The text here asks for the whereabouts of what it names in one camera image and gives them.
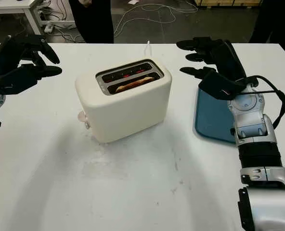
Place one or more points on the white power strip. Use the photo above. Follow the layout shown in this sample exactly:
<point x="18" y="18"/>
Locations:
<point x="48" y="28"/>

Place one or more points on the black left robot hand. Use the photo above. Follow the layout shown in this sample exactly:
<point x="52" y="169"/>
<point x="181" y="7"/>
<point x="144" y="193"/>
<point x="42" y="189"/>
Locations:
<point x="5" y="56"/>

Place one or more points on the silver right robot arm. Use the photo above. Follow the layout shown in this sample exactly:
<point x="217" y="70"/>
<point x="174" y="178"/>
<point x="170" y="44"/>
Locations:
<point x="253" y="120"/>

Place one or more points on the person in beige sweater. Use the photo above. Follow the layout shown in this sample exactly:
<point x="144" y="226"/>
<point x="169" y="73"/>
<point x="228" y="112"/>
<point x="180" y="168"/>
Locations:
<point x="94" y="21"/>

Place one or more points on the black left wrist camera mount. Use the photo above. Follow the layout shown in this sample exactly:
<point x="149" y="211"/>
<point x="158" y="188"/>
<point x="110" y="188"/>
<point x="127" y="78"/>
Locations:
<point x="17" y="84"/>

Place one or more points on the person in dark clothes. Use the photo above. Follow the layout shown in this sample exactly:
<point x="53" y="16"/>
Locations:
<point x="270" y="19"/>

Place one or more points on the cream two-slot toaster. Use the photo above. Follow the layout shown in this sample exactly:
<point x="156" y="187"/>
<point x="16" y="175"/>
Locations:
<point x="128" y="115"/>

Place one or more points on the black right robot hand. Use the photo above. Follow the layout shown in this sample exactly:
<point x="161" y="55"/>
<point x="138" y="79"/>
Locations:
<point x="229" y="60"/>

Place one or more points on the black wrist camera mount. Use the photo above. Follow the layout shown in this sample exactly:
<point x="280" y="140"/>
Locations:
<point x="217" y="86"/>
<point x="17" y="84"/>

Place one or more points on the blue plastic tray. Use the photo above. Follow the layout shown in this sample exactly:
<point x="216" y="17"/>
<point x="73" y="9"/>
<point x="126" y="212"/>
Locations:
<point x="212" y="115"/>

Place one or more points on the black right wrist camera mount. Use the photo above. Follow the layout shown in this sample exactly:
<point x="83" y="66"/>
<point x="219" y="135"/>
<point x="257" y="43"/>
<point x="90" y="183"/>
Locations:
<point x="217" y="86"/>

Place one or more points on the white metal desk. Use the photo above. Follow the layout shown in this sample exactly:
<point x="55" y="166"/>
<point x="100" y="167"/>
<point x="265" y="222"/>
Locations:
<point x="12" y="7"/>

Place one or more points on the white paper scrap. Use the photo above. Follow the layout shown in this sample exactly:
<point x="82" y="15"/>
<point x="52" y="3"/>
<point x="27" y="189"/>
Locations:
<point x="133" y="1"/>

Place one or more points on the browned toast slice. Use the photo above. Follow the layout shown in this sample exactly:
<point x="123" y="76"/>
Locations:
<point x="133" y="84"/>

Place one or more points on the wooden pallet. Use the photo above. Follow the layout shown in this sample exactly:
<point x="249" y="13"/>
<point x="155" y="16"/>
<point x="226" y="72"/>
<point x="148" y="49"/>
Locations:
<point x="229" y="3"/>

